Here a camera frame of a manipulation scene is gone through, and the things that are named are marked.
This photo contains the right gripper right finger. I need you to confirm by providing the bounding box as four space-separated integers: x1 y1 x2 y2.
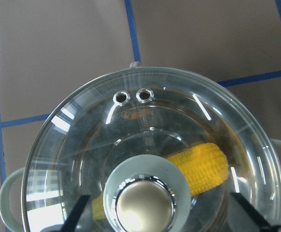
229 192 271 232

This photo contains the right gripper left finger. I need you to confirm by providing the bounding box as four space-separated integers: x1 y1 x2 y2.
60 195 91 232

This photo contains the yellow corn cob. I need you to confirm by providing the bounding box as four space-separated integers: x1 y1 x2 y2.
91 142 229 221

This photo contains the glass pot lid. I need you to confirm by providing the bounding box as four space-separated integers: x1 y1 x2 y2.
21 66 281 232

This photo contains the pale green cooking pot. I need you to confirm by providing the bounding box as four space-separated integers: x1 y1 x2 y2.
0 60 281 232

